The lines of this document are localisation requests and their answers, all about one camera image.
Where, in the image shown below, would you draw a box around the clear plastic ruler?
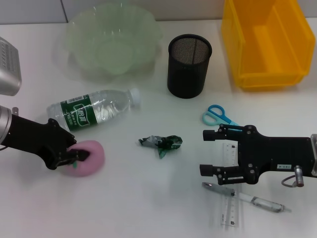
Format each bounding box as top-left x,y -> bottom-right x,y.
219,142 -> 240,227

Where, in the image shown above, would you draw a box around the green plastic wrapper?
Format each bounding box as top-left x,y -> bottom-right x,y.
137,134 -> 184,160

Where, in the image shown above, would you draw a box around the translucent green plastic bowl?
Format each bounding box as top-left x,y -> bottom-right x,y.
64,3 -> 164,83

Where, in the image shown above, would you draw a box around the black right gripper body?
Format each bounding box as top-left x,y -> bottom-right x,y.
237,124 -> 313,184

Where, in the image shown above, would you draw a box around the clear pen silver grip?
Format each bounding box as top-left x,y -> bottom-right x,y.
201,181 -> 293,214

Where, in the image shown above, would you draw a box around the clear water bottle green label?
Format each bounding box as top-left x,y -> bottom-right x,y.
46,87 -> 142,132

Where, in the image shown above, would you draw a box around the yellow plastic storage bin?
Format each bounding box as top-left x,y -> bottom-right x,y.
221,0 -> 317,92

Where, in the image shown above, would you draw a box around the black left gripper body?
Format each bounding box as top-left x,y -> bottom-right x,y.
4,115 -> 77,171

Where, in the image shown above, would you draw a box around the blue scissors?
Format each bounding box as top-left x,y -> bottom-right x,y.
202,104 -> 241,127

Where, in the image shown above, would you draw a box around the black mesh pen holder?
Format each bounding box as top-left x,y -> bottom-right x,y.
167,34 -> 213,99

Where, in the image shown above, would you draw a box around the right gripper connector cable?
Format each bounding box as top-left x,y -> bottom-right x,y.
281,165 -> 306,188

